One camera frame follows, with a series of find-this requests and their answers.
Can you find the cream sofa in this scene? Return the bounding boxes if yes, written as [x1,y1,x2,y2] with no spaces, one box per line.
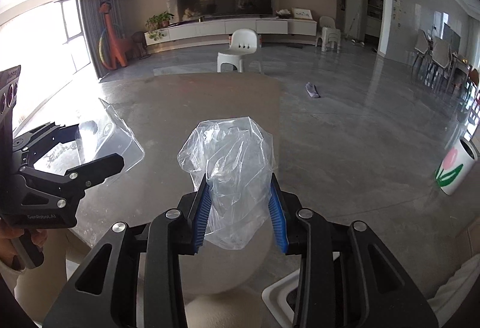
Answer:
[427,251,480,328]

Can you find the white tulip trash can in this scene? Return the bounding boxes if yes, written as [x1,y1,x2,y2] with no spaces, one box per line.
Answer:
[434,138,479,196]

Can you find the white square trash bin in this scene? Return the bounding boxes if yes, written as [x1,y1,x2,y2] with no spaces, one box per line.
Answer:
[261,269,299,328]

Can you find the dining table with chairs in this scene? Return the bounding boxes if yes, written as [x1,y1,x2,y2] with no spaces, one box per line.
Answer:
[411,29,479,96]

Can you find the long white tv cabinet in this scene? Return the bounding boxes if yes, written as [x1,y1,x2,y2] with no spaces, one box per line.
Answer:
[144,18,318,48]

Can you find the orange dinosaur toy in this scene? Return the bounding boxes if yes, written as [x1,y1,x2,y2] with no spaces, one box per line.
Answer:
[99,0,136,70]

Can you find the clear plastic bag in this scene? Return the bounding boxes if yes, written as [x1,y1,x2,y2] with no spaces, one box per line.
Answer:
[177,117,276,251]

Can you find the stacked white stools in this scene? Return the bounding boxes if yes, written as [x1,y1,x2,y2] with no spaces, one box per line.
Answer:
[315,16,341,53]

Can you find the white plastic chair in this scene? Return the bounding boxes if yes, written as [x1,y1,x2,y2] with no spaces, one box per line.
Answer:
[216,29,263,73]

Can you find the framed picture on cabinet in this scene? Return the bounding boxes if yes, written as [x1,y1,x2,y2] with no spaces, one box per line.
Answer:
[292,8,313,20]

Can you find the potted green plant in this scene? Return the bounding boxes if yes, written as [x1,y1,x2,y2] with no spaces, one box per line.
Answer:
[145,11,174,41]

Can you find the clear plastic container lid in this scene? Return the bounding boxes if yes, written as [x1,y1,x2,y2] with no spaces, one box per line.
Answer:
[33,98,147,186]

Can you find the person's left hand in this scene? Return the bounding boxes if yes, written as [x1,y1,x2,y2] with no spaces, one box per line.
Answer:
[1,220,47,271]

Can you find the purple slipper on floor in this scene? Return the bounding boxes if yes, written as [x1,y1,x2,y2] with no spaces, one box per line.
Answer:
[305,82,320,99]

